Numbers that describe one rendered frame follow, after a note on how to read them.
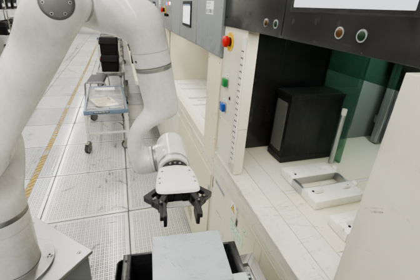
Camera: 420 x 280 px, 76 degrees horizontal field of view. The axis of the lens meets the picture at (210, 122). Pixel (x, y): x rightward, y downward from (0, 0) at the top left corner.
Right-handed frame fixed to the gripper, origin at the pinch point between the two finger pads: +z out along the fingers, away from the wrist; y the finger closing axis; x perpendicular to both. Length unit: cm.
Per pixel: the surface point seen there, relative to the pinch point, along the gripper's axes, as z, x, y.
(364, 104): -65, 1, -100
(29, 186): -165, -109, 104
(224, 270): 16.0, 2.9, -4.8
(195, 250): 11.6, 2.8, -1.0
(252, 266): -7.7, -29.3, -23.2
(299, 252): -1.8, -18.3, -32.7
